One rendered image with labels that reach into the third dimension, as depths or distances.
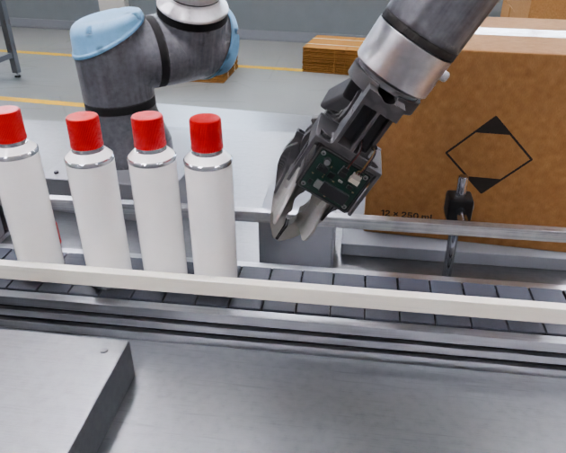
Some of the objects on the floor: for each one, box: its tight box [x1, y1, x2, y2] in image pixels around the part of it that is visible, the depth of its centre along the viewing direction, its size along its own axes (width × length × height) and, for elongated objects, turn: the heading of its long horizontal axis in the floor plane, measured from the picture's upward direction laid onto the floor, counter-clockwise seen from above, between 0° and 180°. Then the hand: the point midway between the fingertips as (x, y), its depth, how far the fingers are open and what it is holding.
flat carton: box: [302, 35, 366, 76], centre depth 493 cm, size 64×52×20 cm
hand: (283, 226), depth 64 cm, fingers closed
